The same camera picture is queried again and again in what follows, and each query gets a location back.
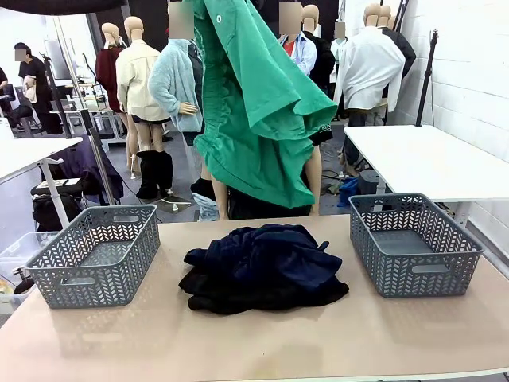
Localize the navy blue top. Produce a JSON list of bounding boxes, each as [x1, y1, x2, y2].
[[214, 224, 344, 294]]

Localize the green shirt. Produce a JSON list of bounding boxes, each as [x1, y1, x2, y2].
[[193, 0, 339, 209]]

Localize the black garment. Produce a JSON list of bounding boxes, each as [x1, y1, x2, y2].
[[177, 266, 350, 316]]

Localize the person's left forearm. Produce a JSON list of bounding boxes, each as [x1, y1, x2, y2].
[[306, 158, 322, 216]]

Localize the person's right forearm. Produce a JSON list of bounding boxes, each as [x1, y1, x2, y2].
[[209, 174, 231, 222]]

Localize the black pants around mannequin ankles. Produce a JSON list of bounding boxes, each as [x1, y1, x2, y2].
[[190, 177, 218, 201]]

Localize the blue jeans on floor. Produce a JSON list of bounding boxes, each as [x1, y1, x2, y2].
[[192, 193, 220, 222]]

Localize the blue object on floor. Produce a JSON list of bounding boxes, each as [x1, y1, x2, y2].
[[336, 177, 361, 208]]

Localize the black trousers around mannequin feet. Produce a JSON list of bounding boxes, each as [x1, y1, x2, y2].
[[136, 150, 175, 200]]

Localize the dark grey box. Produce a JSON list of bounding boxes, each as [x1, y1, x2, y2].
[[357, 170, 385, 195]]

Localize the mannequin in light blue fleece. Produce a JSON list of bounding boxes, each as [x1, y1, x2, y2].
[[147, 0, 206, 184]]

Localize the mannequin in pale blue shirt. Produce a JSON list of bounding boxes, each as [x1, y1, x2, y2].
[[278, 2, 318, 76]]

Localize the mannequin in black jacket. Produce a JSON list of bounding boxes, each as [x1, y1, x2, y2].
[[379, 4, 418, 80], [301, 3, 337, 96]]

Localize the mannequin in cream jacket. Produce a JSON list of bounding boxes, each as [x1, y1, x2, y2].
[[115, 15, 174, 176]]

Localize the slanted metal pole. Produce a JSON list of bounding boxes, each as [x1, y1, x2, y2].
[[51, 15, 119, 206]]

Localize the mannequin in pale green top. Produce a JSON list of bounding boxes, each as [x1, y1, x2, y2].
[[328, 21, 348, 84]]

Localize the mannequin in white shirt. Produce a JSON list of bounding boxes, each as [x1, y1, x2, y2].
[[332, 2, 407, 128]]

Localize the dark purple hanging cloth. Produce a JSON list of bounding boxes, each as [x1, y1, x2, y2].
[[59, 137, 125, 206]]

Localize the white side table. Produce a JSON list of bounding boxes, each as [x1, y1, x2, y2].
[[344, 124, 509, 228]]

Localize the grey woven plastic basket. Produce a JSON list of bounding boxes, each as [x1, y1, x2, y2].
[[348, 193, 485, 299], [24, 204, 161, 310]]

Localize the mannequin in maroon top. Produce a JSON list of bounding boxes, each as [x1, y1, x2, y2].
[[95, 21, 126, 115]]

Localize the black bag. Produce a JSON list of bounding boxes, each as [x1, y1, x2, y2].
[[31, 193, 83, 232]]

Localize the black tripod stand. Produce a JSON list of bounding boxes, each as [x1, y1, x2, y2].
[[415, 28, 441, 127]]

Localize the clear plastic storage bin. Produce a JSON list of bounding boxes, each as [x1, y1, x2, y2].
[[0, 232, 59, 286]]

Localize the bystander holding beige cloth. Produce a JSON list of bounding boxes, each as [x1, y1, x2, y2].
[[14, 42, 64, 135]]

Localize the grey mannequin base plate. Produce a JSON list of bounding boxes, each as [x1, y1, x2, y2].
[[157, 194, 192, 215]]

